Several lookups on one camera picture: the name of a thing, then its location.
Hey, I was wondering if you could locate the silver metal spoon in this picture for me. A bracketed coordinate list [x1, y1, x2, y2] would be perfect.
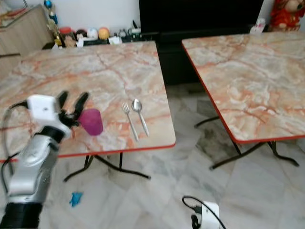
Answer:
[132, 99, 150, 137]

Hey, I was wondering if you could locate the orange ball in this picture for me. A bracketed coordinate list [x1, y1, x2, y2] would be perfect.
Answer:
[98, 27, 111, 41]

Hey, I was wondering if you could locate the purple plastic cup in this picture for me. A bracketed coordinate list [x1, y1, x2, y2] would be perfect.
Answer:
[78, 108, 104, 136]

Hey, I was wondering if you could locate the red figurine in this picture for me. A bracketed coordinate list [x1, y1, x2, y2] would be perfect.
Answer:
[269, 0, 305, 32]

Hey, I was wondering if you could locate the small white pink box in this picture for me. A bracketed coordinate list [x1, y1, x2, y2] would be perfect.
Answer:
[251, 18, 267, 34]

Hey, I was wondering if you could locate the marble-pattern folding table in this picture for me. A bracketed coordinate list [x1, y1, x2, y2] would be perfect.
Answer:
[181, 31, 305, 171]
[0, 41, 177, 182]

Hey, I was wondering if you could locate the small gold trophy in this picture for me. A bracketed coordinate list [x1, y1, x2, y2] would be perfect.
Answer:
[51, 20, 63, 47]

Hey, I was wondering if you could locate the black television stand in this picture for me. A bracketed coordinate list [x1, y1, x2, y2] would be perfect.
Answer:
[155, 31, 194, 86]

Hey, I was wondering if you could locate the dark round ornament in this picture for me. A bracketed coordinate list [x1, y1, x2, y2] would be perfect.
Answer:
[75, 30, 87, 43]

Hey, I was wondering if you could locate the silver metal fork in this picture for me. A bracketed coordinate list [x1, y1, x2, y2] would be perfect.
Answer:
[121, 102, 140, 143]

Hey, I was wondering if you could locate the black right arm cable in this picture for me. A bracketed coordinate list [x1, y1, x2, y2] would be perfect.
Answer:
[182, 195, 228, 229]

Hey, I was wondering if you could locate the black television screen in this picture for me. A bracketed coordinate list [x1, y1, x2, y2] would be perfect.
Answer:
[138, 0, 265, 35]

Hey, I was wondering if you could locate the small blue floor scrap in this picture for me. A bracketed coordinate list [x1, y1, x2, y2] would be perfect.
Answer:
[69, 191, 84, 208]

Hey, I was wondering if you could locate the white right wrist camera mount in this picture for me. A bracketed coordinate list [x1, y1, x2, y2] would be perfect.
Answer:
[200, 201, 221, 229]

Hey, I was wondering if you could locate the tall blue gold trophy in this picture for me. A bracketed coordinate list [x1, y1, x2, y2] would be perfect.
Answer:
[43, 0, 59, 27]

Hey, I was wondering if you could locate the red-lidded jar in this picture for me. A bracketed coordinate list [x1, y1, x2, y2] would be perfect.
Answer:
[59, 27, 75, 48]

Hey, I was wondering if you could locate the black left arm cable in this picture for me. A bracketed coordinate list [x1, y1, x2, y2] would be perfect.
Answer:
[0, 100, 28, 191]

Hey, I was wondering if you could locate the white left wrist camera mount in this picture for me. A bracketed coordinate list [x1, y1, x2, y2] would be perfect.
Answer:
[26, 94, 71, 137]

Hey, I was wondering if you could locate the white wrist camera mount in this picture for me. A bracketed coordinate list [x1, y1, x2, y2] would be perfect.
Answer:
[200, 201, 221, 229]
[26, 94, 71, 137]

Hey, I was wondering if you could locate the light wooden cabinet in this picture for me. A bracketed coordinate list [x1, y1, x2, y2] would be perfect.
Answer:
[0, 5, 53, 84]

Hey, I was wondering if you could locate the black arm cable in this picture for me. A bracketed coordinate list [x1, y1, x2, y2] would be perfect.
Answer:
[182, 195, 228, 229]
[0, 100, 28, 191]

